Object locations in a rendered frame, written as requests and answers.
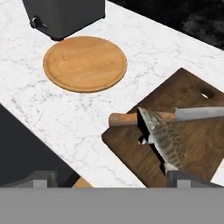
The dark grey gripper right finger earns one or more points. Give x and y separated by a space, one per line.
183 178

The grey striped piece of meat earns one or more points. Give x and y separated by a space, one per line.
164 138

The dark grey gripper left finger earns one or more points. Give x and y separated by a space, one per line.
43 178

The light wooden drawer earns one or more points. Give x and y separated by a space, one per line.
82 183

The black toaster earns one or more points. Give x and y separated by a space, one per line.
62 16

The round light wooden plate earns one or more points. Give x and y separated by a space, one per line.
85 64

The dark wooden cutting board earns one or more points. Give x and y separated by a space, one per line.
186 140

